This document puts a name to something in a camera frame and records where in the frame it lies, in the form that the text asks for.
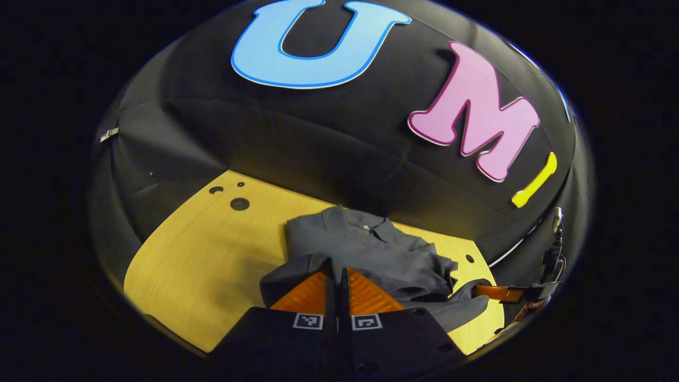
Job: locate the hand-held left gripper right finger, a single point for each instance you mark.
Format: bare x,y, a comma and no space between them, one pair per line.
345,345

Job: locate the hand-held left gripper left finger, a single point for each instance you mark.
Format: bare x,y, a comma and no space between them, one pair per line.
330,339

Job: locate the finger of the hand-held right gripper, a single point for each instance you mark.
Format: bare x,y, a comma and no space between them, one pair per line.
498,293

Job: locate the grey long-sleeved shirt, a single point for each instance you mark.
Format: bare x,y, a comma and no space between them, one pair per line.
360,249

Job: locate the white cloth clip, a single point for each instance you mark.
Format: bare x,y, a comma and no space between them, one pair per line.
109,135

